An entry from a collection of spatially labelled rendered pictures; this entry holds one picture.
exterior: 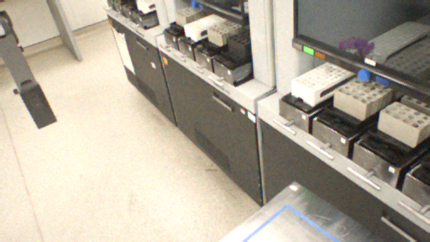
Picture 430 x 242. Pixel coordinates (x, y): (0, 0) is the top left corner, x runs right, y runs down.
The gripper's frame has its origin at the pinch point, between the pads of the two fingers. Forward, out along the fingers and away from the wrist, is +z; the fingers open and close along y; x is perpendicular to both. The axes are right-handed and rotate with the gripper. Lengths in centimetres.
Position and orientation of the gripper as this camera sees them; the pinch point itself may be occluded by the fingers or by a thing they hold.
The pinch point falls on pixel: (35, 101)
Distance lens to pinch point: 66.8
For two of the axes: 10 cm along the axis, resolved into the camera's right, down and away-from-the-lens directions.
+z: 1.4, 7.9, 5.9
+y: 5.5, 4.4, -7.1
